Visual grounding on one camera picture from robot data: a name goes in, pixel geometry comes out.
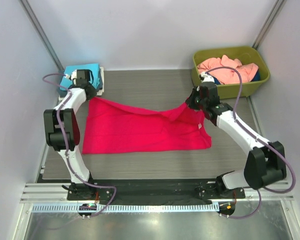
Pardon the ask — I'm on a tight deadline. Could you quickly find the red t shirt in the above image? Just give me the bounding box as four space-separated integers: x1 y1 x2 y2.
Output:
82 97 212 155

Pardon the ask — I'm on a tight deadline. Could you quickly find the olive green plastic bin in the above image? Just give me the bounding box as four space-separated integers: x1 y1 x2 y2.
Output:
192 45 271 100

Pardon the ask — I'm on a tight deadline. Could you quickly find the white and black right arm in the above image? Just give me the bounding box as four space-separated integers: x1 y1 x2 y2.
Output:
185 82 287 192

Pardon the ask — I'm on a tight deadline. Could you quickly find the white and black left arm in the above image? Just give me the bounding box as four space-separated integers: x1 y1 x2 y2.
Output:
43 69 97 200

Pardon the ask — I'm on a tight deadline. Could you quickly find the folded turquoise t shirt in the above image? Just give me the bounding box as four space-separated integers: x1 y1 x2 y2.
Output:
59 63 102 92

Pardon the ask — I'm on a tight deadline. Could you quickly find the folded white t shirt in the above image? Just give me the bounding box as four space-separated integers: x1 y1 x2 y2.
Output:
58 66 106 102

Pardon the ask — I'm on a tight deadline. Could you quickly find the peach t shirt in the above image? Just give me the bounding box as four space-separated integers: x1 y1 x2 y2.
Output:
197 55 259 85

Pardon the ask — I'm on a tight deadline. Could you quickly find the dark blue t shirt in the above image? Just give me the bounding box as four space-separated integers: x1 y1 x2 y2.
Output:
213 70 261 85

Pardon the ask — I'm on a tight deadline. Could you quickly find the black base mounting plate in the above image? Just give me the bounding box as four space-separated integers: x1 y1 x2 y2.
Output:
62 178 246 206

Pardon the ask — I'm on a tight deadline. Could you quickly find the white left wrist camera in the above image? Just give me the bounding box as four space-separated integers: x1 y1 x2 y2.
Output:
63 70 77 81

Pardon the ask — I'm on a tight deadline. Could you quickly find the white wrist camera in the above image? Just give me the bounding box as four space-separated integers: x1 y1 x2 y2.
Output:
63 70 77 81
199 72 215 87

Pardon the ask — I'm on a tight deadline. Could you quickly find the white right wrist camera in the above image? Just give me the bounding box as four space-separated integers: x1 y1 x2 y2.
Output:
199 72 215 87

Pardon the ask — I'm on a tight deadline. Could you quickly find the left aluminium frame post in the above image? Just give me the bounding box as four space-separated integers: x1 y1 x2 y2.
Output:
18 0 64 71

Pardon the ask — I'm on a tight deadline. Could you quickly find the aluminium frame post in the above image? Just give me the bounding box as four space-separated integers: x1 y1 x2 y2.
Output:
251 0 287 50
18 0 64 71

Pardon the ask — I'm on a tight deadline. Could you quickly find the white slotted cable duct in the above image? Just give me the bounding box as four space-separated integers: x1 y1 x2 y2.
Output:
32 202 219 214

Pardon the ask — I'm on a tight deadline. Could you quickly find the aluminium front rail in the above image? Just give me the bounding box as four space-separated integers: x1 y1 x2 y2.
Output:
19 181 295 204

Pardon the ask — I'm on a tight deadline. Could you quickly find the right aluminium frame post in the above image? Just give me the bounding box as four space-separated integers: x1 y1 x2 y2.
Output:
251 0 287 50

